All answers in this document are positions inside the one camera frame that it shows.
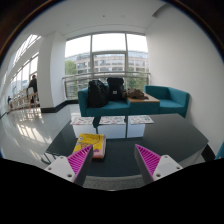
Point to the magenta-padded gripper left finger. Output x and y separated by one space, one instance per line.
60 167

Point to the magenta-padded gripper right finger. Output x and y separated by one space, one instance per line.
168 166

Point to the colourful printed towel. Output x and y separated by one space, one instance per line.
90 141

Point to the printed paper sheet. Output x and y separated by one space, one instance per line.
112 120
82 120
141 119

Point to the teal armchair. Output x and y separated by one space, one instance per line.
220 151
173 101

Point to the row of wooden chairs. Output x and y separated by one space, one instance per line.
21 101

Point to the teal sofa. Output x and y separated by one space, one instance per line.
113 108

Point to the brown jacket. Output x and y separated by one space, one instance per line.
135 94

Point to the large black backpack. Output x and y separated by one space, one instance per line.
97 94

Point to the person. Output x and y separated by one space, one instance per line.
9 100
33 86

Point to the metal window railing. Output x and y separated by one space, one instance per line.
75 80

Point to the black backpack with label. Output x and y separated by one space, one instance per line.
115 88

